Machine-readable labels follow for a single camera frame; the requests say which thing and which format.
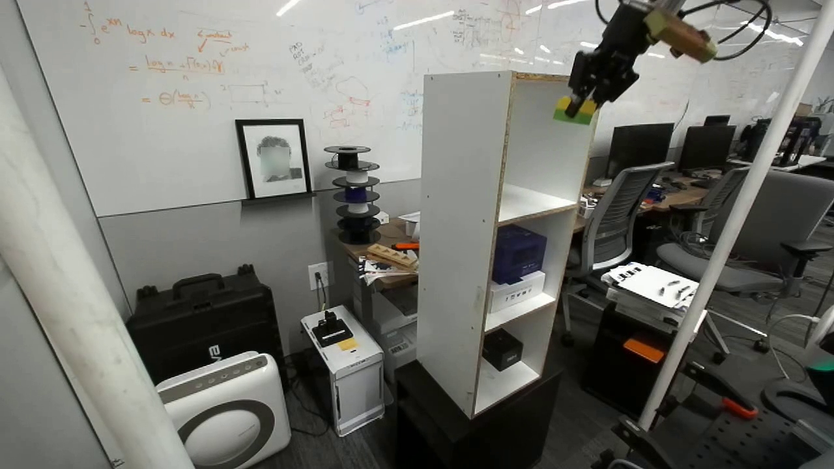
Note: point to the thick white pole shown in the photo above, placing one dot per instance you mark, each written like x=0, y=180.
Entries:
x=69, y=329

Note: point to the black crate with orange label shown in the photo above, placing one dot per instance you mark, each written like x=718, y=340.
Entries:
x=628, y=365

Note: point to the white frame mesh office chair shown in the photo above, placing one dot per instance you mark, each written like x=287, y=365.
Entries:
x=612, y=216

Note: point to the black cabinet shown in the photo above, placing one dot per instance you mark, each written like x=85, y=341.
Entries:
x=443, y=437

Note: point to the white wall outlet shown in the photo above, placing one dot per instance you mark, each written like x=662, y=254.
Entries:
x=318, y=273

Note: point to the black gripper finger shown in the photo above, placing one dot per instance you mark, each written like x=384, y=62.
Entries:
x=602, y=97
x=577, y=94

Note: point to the wooden desk with clutter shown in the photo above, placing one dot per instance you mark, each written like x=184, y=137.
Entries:
x=392, y=262

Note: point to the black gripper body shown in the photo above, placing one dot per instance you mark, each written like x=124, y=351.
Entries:
x=620, y=41

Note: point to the white metal pole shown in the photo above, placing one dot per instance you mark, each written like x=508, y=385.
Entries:
x=738, y=216

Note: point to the flat white box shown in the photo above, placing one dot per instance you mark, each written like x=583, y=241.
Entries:
x=519, y=293

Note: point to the dark blue box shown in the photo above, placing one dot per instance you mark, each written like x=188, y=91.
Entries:
x=519, y=254

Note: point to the empty black filament spool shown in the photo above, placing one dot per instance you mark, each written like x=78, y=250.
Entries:
x=348, y=156

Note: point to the whiteboard with scribbles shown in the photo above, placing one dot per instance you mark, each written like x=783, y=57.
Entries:
x=172, y=86

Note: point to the blue filament spool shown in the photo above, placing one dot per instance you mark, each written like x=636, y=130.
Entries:
x=358, y=200

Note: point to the black framed portrait picture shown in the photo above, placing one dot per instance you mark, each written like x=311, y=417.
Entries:
x=274, y=160

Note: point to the small black box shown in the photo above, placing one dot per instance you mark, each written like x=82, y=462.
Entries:
x=504, y=350

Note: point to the black hard carrying case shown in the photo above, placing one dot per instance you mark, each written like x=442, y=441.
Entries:
x=203, y=325

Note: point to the yellow green lego brick stack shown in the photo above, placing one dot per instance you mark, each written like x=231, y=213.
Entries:
x=573, y=112

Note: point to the white air purifier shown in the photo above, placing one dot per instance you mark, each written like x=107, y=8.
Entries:
x=225, y=411

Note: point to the long wooden office desk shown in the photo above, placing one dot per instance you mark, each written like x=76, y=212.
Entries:
x=669, y=198

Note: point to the black computer monitor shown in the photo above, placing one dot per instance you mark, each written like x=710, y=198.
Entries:
x=705, y=146
x=642, y=148
x=755, y=138

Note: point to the white perforated tray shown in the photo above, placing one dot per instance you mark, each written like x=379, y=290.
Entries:
x=653, y=284

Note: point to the small black device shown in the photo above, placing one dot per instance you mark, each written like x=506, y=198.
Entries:
x=331, y=331

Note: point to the white wooden shelf unit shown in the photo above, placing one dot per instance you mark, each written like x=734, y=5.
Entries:
x=460, y=243

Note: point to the beige wrist camera box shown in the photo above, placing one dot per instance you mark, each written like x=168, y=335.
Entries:
x=682, y=38

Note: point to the grey office chair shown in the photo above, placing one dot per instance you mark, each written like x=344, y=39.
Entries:
x=771, y=225

